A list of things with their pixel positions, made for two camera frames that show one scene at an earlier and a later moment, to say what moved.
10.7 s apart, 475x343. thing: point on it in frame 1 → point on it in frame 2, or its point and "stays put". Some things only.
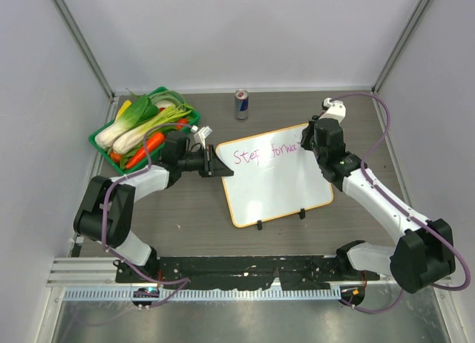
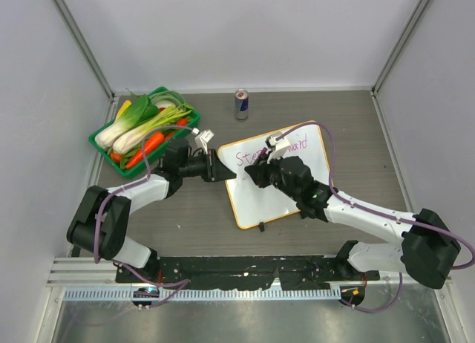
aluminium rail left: (86, 272) stays put
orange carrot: (153, 142) stays put
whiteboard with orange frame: (274, 177) stays put
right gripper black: (307, 133) → (258, 172)
